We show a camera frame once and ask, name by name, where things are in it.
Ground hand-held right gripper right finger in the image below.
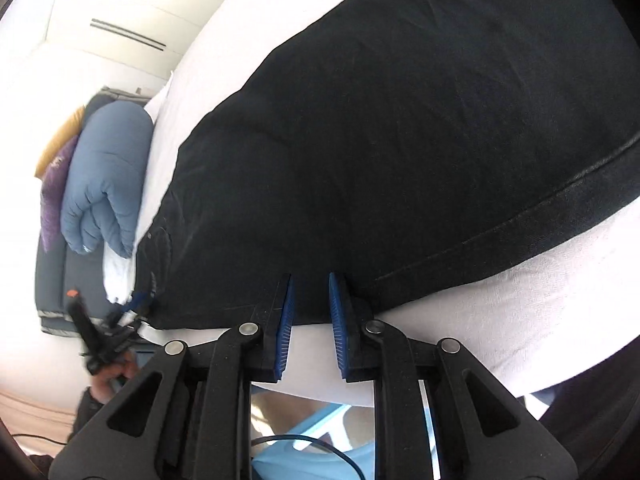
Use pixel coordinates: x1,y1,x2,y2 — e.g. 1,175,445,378
327,272,579,480

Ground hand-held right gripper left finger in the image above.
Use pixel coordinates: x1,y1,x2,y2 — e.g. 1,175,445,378
47,273,296,480

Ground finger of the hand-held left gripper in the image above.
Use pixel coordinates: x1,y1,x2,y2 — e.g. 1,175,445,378
107,287,157,328

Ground black pants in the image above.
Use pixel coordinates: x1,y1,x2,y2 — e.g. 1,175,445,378
132,0,640,332

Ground person's left forearm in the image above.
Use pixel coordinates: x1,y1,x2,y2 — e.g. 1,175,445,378
70,387,108,442

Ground person's left hand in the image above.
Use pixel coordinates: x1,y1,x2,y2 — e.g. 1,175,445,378
91,354,139,404

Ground white pillow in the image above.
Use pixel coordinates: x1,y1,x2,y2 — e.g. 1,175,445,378
144,74,176,122
102,245,138,306

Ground light blue plastic stool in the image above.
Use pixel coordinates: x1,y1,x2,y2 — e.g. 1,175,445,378
251,400,432,480

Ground blue rolled duvet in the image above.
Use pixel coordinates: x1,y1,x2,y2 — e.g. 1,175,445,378
60,102,156,261

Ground purple pillow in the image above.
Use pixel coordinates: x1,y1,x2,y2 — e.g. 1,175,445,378
39,135,81,256

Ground yellow pillow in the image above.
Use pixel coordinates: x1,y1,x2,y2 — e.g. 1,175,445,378
34,105,86,178

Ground bed with white sheet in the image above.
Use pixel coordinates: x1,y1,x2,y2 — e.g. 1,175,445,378
32,0,640,411

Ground white wardrobe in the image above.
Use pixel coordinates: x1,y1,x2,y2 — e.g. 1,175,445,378
45,0,251,83

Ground black cable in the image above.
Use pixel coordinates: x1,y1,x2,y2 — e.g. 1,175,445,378
250,434,367,480

